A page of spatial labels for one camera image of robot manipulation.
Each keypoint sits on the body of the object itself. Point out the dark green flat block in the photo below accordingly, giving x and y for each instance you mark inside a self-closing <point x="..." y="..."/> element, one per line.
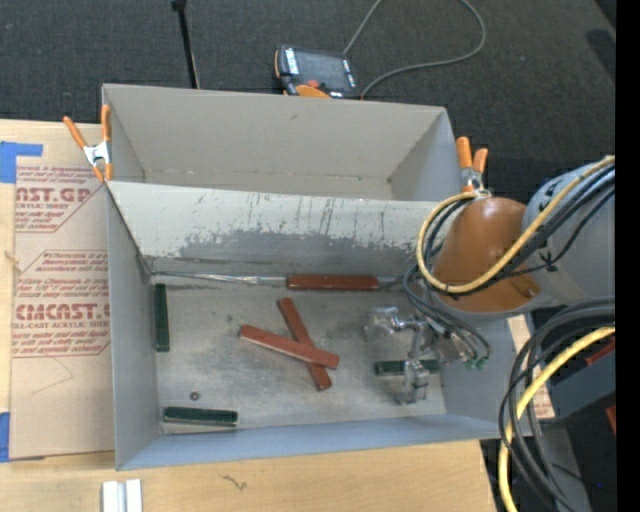
<point x="390" y="368"/>
<point x="200" y="416"/>
<point x="161" y="317"/>

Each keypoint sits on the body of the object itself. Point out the red-brown flat block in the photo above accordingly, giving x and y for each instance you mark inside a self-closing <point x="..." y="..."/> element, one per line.
<point x="280" y="344"/>
<point x="332" y="282"/>
<point x="292" y="317"/>

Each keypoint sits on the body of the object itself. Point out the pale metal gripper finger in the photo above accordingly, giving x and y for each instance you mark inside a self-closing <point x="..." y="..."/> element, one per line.
<point x="382" y="322"/>
<point x="416" y="385"/>

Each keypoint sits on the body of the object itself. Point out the brown cardboard board red print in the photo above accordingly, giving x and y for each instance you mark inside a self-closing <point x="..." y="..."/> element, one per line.
<point x="60" y="390"/>

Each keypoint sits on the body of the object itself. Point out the grey metal bin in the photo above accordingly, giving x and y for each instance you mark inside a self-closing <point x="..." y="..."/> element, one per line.
<point x="250" y="240"/>

